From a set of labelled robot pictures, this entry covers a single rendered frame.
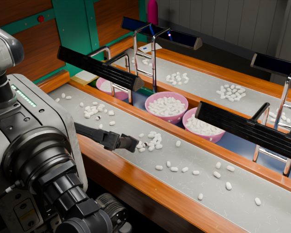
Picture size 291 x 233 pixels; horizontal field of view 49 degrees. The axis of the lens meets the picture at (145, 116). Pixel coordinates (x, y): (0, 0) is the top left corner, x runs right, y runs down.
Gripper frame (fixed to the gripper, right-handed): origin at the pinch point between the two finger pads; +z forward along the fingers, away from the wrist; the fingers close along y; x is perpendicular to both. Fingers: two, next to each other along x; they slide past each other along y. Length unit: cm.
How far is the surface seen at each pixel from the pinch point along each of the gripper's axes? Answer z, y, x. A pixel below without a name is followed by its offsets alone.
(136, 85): -11.4, 6.0, -28.6
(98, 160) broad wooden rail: -14.5, 8.8, 13.7
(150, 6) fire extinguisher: 216, 173, -124
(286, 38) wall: 147, -20, -110
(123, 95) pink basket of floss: 34, 41, -17
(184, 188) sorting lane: -5.1, -35.2, 7.0
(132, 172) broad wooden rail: -12.2, -10.4, 10.8
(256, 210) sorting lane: 0, -66, 1
